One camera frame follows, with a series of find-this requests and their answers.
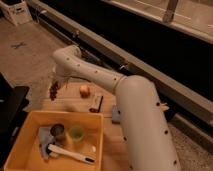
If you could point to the dark red grape bunch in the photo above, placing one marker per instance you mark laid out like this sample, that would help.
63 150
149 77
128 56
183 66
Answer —
53 90

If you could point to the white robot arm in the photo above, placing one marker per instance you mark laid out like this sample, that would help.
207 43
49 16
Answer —
147 136

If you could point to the green plastic cup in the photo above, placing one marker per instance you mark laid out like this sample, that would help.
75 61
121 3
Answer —
77 133

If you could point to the brown black brush block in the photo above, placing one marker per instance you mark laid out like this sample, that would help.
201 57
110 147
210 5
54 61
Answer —
96 103

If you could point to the red yellow apple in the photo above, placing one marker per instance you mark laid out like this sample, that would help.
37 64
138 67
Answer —
84 91

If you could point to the metal can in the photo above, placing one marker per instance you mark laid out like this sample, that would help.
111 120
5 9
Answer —
58 132

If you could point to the grey blue cloth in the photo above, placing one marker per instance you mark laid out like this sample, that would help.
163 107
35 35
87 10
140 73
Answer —
45 138

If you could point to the black chair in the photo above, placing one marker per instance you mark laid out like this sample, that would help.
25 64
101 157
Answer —
12 103

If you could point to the yellow plastic bin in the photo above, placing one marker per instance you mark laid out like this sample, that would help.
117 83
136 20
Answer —
26 156

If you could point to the white cardboard box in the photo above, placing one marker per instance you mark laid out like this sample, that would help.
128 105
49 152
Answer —
17 14

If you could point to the white handled utensil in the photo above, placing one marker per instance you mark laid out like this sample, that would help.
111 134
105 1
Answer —
76 156

